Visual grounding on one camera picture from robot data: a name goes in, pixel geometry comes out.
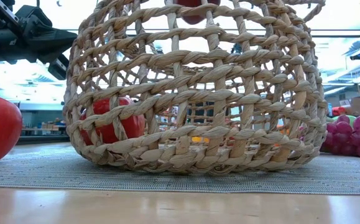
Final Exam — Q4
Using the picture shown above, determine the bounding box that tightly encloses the red bell pepper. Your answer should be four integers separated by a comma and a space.
80, 96, 146, 146

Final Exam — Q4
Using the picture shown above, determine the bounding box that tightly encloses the green apple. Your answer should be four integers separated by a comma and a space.
331, 114, 357, 126

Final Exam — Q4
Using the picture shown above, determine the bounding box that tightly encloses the woven straw basket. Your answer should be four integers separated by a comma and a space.
62, 0, 329, 177

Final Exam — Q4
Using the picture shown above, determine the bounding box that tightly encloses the background shelf bench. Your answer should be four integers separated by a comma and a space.
17, 101, 70, 136

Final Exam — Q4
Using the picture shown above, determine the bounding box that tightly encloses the grey woven placemat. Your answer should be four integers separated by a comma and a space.
0, 141, 360, 196

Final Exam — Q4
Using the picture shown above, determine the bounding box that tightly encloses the red background box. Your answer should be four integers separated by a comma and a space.
331, 106, 348, 116

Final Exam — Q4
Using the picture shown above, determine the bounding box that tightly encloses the purple grape bunch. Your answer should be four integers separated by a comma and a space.
319, 113, 360, 159

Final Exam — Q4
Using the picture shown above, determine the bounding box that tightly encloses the black table frame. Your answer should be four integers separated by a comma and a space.
16, 135, 72, 146

